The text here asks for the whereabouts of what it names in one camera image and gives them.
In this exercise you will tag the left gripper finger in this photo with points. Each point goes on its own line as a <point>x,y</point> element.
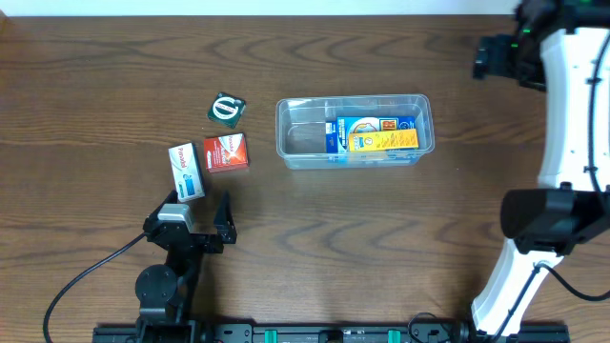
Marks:
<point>224,221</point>
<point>172,198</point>

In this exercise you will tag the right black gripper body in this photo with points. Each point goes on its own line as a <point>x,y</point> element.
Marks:
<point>489,57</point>

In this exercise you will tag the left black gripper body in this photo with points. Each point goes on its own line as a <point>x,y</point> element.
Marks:
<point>210,247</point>

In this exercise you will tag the white Panadol box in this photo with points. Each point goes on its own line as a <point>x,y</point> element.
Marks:
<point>187,175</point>

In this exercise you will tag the blue fever patch box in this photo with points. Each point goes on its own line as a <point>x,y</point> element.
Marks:
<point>338,131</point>

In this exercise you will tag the yellow cough syrup box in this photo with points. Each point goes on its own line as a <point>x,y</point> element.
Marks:
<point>383,140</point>

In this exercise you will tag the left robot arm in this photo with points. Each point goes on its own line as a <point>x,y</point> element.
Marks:
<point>165,291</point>

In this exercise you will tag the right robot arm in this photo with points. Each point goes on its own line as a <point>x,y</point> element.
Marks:
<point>559,47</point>

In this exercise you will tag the clear plastic container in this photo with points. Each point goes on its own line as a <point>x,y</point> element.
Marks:
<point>300,130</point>

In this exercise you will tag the red medicine box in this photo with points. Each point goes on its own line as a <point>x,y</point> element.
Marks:
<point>226,153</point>

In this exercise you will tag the dark green square box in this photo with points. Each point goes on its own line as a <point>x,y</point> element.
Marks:
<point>226,110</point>

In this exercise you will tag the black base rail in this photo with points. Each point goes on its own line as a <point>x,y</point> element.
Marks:
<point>423,330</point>

